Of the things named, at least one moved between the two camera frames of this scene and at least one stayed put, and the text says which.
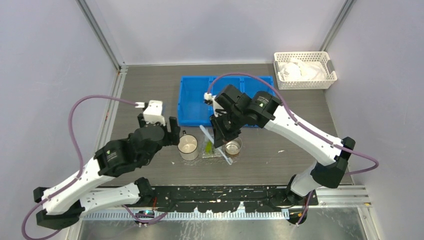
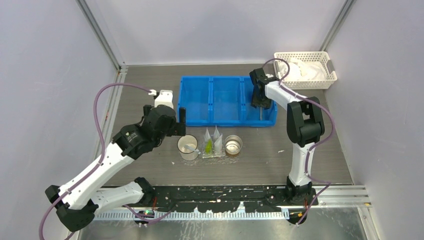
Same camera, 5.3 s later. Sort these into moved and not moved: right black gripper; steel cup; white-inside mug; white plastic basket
Moved: right black gripper
Not moved: white-inside mug; white plastic basket; steel cup
